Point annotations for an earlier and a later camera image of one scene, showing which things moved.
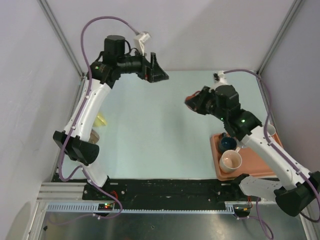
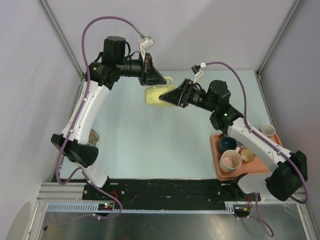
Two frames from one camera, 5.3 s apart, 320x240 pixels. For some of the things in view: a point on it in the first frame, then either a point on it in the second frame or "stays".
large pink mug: [230, 160] stays
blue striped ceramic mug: [227, 143] stays
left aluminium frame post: [46, 8] stays
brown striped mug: [94, 137] stays
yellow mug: [100, 120] → [152, 95]
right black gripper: [204, 94] → [174, 97]
